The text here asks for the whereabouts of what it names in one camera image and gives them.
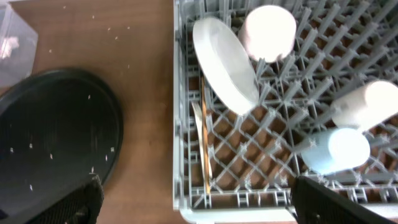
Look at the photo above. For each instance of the grey dishwasher rack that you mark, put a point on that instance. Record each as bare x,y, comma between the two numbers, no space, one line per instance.
255,158

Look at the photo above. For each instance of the small white cup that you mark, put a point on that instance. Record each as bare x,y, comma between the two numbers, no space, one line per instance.
367,106

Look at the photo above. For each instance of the white plastic fork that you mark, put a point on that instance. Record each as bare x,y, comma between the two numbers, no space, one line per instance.
199,124

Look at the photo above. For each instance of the blue plastic cup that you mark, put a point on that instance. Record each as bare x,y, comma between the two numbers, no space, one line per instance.
336,150

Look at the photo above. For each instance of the clear plastic bin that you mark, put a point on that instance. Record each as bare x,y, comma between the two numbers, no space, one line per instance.
18,47

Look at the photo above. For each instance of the round black tray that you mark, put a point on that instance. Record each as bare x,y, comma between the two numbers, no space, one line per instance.
57,127

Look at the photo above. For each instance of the wooden chopstick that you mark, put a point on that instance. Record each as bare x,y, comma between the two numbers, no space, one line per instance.
205,138

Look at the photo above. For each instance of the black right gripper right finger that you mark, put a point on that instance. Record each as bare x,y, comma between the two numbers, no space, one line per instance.
316,204

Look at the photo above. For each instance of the grey plate with food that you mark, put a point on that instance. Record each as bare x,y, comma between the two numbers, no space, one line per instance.
226,65

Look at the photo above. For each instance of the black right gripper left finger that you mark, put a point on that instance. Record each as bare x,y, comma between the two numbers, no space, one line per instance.
80,202

